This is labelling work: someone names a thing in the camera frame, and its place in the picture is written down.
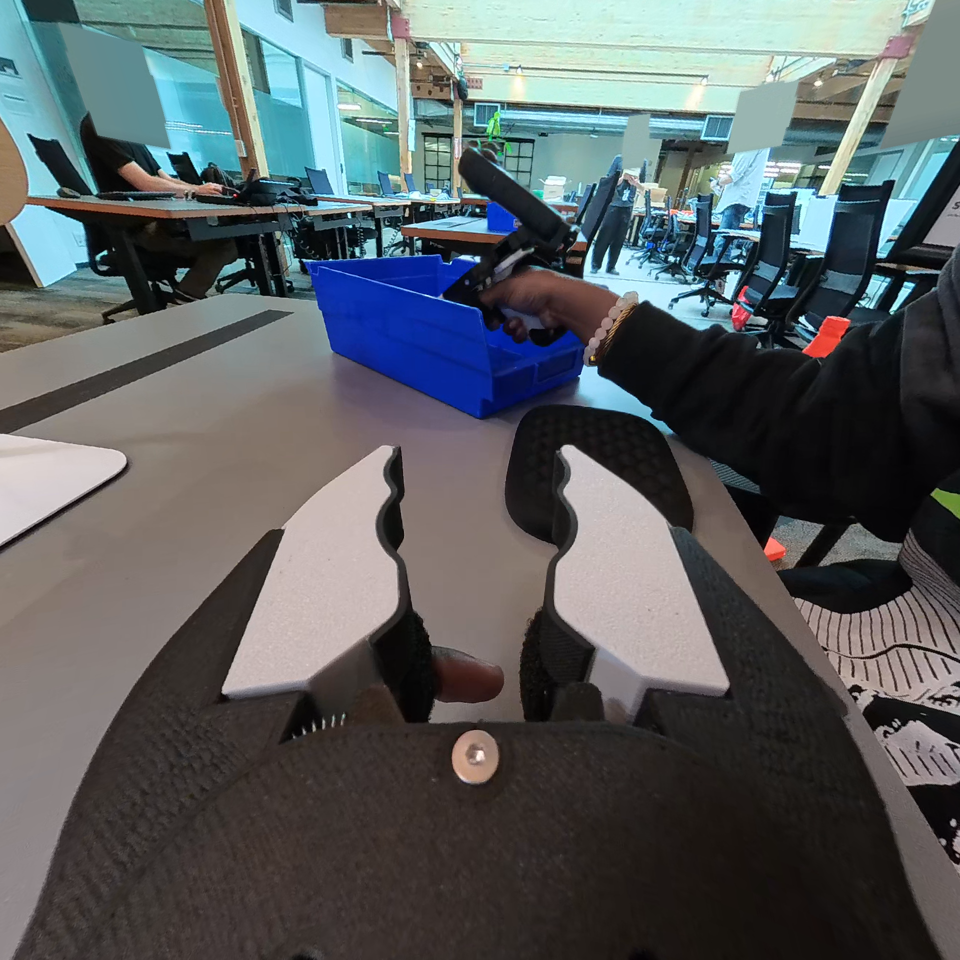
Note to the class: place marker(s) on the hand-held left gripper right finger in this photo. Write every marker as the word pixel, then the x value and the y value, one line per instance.
pixel 638 600

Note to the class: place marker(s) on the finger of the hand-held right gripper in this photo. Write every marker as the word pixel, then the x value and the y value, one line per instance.
pixel 510 267

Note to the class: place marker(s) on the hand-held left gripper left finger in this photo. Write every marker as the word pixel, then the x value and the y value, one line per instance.
pixel 323 600

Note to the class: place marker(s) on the blue plastic bin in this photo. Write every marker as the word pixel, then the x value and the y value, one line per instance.
pixel 501 219
pixel 405 338

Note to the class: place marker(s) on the person's right forearm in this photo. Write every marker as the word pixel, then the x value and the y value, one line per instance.
pixel 780 405

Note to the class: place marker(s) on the person's right hand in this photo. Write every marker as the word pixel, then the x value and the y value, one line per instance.
pixel 555 305

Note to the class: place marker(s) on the person's left hand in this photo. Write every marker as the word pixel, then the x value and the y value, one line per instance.
pixel 468 678

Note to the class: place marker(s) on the green potted plant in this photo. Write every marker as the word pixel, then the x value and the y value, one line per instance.
pixel 494 132

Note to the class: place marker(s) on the brown office desk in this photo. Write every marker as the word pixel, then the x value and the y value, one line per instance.
pixel 450 230

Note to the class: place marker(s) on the black wrist rest pad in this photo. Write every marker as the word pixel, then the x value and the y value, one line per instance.
pixel 638 450

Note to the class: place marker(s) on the black and white printed trousers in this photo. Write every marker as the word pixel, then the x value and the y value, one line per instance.
pixel 900 675

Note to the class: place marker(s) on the sign board on white stand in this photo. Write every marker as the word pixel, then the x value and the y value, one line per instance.
pixel 45 480

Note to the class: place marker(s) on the black office chair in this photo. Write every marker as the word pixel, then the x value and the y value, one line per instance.
pixel 818 255

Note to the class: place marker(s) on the orange traffic cone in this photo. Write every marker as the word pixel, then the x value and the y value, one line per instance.
pixel 827 336

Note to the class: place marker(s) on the long office desk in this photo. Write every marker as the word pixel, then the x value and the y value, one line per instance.
pixel 180 210

